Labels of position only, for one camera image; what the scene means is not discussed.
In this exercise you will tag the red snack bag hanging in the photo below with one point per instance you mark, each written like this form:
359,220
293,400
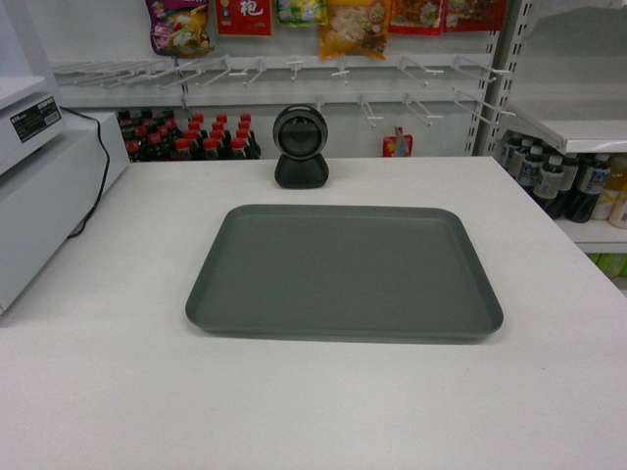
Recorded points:
244,17

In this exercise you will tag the grey rectangular serving tray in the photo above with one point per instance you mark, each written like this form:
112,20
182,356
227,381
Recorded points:
348,273

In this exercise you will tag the red snack pouch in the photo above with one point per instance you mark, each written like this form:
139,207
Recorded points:
398,145

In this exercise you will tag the black round barcode scanner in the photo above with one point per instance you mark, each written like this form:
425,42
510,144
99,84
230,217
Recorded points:
300,133

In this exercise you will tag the yellow snack bag hanging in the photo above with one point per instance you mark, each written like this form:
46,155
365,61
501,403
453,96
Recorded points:
355,27

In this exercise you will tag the white cash register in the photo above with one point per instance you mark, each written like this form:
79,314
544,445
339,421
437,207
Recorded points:
30,118

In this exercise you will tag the purple snack bag hanging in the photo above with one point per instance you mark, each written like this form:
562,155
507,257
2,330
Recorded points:
179,28

